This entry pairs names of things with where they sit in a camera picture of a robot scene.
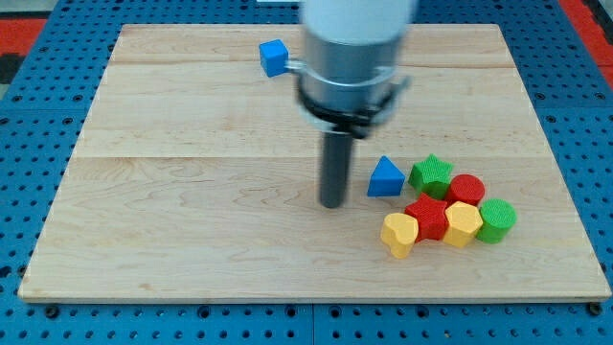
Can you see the green cylinder block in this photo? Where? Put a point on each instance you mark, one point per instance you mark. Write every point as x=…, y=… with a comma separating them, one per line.
x=498, y=217

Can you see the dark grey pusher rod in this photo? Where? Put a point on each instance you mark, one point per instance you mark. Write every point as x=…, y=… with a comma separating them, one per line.
x=335, y=167

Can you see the red star block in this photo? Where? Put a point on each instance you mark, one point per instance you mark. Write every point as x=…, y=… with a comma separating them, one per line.
x=430, y=215

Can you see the yellow hexagon block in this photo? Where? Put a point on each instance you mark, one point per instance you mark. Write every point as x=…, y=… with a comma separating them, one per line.
x=464, y=222

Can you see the light wooden board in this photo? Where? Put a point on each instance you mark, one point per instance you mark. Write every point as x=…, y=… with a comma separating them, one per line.
x=194, y=181

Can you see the red cylinder block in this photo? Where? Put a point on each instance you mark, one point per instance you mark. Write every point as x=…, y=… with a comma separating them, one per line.
x=466, y=188

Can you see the blue cube block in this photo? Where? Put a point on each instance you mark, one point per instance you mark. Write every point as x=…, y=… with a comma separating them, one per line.
x=273, y=57

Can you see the blue triangle block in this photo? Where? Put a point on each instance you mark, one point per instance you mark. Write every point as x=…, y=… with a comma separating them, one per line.
x=386, y=180

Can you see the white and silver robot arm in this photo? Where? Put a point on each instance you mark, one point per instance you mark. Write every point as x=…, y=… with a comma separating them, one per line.
x=347, y=79

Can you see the yellow heart block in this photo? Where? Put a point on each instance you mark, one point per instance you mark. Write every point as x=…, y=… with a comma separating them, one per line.
x=399, y=232

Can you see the green star block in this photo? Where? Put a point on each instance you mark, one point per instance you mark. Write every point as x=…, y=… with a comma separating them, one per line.
x=431, y=176

